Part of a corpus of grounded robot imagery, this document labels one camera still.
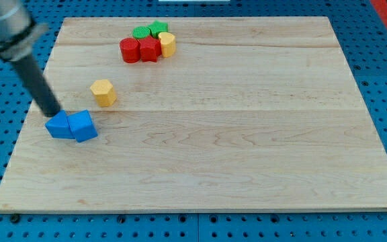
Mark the red cylinder block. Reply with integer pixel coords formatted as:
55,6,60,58
120,38,140,63

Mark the green cylinder block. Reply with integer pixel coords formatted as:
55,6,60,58
132,26,151,39

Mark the wooden board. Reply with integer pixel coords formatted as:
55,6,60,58
0,17,387,214

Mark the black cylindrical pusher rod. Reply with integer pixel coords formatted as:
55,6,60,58
11,54,61,117

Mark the blue cube block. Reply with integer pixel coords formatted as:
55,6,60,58
67,110,98,143

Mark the red star block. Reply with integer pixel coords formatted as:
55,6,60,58
138,36,161,63

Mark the yellow half-round block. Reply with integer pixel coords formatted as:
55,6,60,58
158,32,176,58

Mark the blue triangle block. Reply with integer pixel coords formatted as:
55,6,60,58
45,110,75,139

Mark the green star block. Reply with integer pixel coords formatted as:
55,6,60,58
148,20,169,38

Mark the yellow hexagon block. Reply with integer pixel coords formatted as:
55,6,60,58
90,79,117,107

